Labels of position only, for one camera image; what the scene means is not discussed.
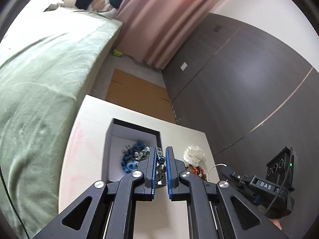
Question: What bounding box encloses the brown cardboard sheet on floor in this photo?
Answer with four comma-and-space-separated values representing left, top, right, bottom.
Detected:
105, 69, 176, 123

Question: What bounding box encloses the small green object on floor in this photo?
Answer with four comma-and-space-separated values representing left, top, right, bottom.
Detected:
112, 49, 123, 57

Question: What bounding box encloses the pink curtain right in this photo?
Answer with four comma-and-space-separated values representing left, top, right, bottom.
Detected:
115, 0, 219, 70

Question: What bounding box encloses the dark grey wardrobe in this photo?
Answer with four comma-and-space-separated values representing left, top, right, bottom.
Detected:
163, 14, 318, 238

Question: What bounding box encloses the blue fabric flower brooch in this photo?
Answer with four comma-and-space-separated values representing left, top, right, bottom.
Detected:
121, 140, 146, 174

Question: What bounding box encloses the black cable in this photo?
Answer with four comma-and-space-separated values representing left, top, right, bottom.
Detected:
0, 163, 30, 238

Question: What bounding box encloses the white table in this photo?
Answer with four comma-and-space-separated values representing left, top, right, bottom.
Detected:
58, 96, 219, 238

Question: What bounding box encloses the white fabric flower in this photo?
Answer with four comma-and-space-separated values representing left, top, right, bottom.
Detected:
183, 145, 206, 167

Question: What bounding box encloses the black open jewelry box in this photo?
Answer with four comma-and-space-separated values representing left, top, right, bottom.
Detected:
102, 119, 162, 182

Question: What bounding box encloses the person's right hand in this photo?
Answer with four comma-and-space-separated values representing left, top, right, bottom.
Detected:
257, 205, 282, 230

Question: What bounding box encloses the green-covered bed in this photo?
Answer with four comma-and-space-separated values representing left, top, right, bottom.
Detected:
1, 0, 122, 238

